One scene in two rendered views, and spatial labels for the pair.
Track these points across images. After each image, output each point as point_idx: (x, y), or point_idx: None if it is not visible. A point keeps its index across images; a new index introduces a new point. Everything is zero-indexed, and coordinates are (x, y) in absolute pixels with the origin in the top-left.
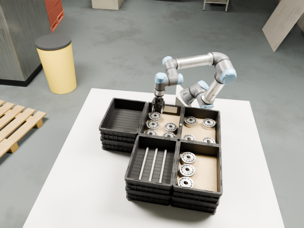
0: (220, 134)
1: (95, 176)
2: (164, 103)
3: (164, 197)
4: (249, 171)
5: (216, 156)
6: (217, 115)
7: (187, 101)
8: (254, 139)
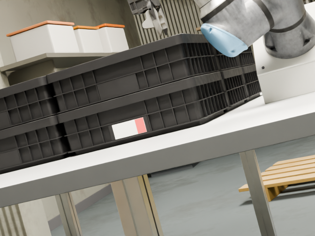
0: (81, 63)
1: None
2: (147, 4)
3: None
4: (13, 179)
5: (52, 113)
6: (173, 48)
7: (263, 40)
8: (143, 151)
